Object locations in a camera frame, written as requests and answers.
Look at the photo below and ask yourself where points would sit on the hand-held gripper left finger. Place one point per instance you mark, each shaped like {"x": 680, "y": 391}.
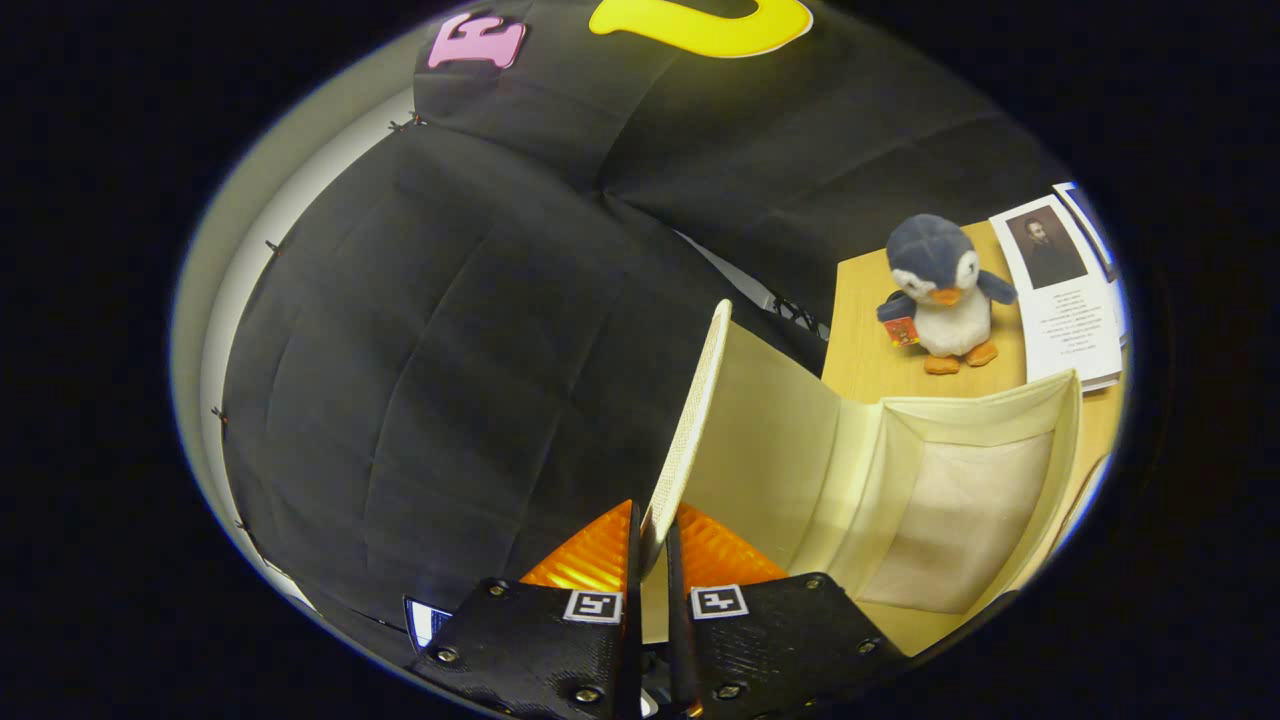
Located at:
{"x": 634, "y": 650}

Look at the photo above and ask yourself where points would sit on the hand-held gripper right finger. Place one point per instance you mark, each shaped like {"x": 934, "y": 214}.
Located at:
{"x": 676, "y": 640}

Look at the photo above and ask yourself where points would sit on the beige fabric storage box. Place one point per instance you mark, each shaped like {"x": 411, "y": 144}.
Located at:
{"x": 780, "y": 450}

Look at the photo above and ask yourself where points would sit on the lit computer screen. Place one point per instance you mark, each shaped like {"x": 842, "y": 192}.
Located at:
{"x": 424, "y": 622}

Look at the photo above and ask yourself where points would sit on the blue penguin plush toy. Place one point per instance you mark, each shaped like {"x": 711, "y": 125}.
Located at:
{"x": 940, "y": 290}

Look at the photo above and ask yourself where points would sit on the white book with portrait cover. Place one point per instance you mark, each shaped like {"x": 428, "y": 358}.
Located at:
{"x": 1075, "y": 330}

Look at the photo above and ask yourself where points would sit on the book with blue picture cover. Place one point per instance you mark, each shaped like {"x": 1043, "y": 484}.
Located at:
{"x": 1088, "y": 218}

